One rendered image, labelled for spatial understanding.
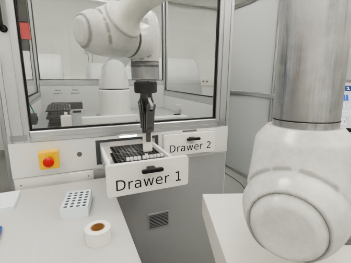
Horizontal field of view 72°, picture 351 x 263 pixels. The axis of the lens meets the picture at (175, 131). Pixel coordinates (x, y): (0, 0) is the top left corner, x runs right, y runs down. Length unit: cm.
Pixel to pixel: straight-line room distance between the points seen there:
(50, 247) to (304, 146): 66
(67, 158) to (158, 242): 66
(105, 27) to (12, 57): 54
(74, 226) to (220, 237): 44
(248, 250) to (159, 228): 84
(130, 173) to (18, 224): 37
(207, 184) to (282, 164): 103
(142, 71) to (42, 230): 56
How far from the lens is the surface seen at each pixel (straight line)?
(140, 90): 78
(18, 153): 115
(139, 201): 127
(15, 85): 110
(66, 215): 89
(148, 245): 143
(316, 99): 41
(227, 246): 61
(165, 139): 118
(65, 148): 113
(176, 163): 87
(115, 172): 81
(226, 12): 134
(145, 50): 75
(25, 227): 90
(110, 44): 65
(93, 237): 73
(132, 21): 64
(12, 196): 109
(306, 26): 41
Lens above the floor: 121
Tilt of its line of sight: 13 degrees down
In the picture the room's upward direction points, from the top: straight up
